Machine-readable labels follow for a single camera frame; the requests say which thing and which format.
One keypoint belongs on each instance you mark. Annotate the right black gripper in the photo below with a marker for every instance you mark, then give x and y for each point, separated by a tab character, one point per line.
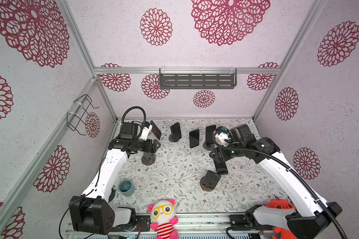
218	153

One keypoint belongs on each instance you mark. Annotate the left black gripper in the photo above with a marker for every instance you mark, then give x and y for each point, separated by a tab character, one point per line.
153	148

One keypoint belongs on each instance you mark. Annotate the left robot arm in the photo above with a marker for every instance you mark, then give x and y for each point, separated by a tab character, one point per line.
91	212

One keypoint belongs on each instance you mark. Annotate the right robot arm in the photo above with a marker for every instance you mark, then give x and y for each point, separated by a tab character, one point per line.
305	215

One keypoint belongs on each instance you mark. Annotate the purple round phone stand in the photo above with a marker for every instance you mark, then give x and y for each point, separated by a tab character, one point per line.
208	147

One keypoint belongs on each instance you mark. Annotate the tilted phone back left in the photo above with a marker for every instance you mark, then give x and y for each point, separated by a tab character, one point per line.
155	130

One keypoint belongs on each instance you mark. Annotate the grey round phone stand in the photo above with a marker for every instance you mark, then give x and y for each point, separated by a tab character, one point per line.
173	139

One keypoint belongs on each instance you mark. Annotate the round wooden phone stand centre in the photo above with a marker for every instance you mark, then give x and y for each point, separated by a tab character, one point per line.
206	188

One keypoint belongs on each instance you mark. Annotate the teal ceramic cup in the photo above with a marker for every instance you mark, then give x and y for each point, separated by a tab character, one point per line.
126	188

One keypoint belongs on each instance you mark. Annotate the white pink plush doll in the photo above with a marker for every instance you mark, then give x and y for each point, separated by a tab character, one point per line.
163	218

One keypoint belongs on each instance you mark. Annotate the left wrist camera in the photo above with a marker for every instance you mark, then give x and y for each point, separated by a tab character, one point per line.
145	132

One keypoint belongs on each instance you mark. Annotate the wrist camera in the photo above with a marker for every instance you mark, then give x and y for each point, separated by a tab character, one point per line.
222	136
145	132

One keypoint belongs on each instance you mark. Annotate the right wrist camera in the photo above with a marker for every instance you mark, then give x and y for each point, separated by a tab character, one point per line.
222	136

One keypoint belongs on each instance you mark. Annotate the grey wall shelf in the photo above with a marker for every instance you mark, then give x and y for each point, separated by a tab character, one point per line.
199	81

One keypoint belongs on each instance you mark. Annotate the black wire wall rack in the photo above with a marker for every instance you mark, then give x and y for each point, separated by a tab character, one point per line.
84	120

